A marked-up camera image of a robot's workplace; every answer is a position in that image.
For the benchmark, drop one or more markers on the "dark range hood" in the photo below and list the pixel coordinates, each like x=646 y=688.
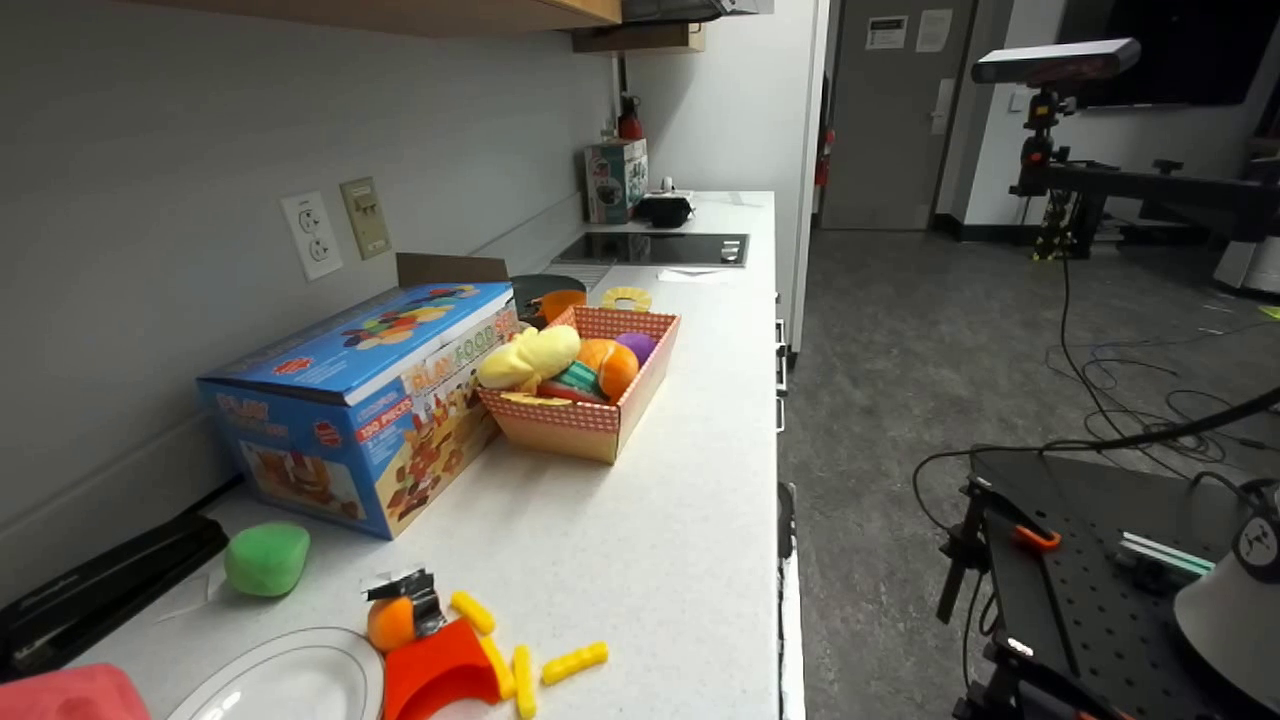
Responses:
x=682 y=10

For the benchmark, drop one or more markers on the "black flat tool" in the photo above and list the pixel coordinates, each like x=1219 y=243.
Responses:
x=105 y=586

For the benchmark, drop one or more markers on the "small black pot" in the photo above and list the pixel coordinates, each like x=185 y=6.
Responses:
x=660 y=211

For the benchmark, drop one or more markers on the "red checkered cardboard basket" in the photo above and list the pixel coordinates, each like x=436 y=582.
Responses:
x=572 y=429

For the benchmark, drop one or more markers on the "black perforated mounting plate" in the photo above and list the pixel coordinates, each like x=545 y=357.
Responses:
x=1094 y=626

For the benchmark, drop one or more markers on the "orange plastic cup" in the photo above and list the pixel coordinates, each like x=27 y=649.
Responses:
x=562 y=304

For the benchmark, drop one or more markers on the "green toy sponge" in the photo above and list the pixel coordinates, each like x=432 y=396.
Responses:
x=264 y=563

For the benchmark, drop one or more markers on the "grey door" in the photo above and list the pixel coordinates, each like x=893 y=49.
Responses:
x=893 y=134

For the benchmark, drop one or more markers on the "small orange toy ball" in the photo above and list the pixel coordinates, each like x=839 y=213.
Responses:
x=391 y=626

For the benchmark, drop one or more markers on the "silver green box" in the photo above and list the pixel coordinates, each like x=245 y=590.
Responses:
x=615 y=181

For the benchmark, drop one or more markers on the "red bottle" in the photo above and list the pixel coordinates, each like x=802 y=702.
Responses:
x=629 y=121

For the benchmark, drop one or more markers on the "beige wall switch plate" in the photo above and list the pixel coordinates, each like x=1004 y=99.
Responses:
x=367 y=216

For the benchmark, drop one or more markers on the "dark grey round plate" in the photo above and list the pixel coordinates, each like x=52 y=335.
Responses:
x=528 y=280

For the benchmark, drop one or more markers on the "black induction cooktop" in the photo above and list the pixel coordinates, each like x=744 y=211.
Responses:
x=655 y=248

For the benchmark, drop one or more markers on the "black stereo camera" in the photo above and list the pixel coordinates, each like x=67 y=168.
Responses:
x=1054 y=60

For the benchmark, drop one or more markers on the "orange toy fruit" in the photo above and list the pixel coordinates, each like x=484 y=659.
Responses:
x=618 y=378
x=591 y=355

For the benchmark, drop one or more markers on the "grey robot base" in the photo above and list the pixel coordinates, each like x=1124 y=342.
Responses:
x=1234 y=626

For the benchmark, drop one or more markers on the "orange toy fries container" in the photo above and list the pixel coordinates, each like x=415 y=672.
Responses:
x=443 y=672

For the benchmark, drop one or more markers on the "green toy vegetable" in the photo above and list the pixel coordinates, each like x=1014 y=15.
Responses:
x=583 y=382

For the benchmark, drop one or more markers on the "dark glass window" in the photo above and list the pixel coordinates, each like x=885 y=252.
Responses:
x=1200 y=41

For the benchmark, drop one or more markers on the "pink cloth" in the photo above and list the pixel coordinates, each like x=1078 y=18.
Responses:
x=74 y=696

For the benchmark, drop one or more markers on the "wooden upper cabinet body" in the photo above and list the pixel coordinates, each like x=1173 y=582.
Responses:
x=443 y=10

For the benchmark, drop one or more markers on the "white wall outlet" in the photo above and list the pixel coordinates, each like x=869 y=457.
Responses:
x=312 y=234

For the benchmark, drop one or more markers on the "black binder clip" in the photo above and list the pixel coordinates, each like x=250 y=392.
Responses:
x=415 y=592

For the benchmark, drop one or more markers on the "blue toy food box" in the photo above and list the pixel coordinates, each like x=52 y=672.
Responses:
x=361 y=402

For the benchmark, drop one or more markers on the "white paper notice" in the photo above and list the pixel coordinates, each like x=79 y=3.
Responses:
x=885 y=32
x=932 y=29

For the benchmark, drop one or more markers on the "brown cardboard panel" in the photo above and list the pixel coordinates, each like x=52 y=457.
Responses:
x=444 y=266

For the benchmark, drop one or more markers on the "black camera stand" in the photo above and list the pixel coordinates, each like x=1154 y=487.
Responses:
x=1134 y=184

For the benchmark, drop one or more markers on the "yellow toy fry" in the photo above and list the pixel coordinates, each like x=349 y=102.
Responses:
x=524 y=683
x=473 y=612
x=497 y=662
x=572 y=662

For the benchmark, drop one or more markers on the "white plastic plate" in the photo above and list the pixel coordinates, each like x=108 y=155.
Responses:
x=287 y=676

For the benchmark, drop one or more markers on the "purple toy food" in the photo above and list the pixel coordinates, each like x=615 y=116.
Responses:
x=638 y=344

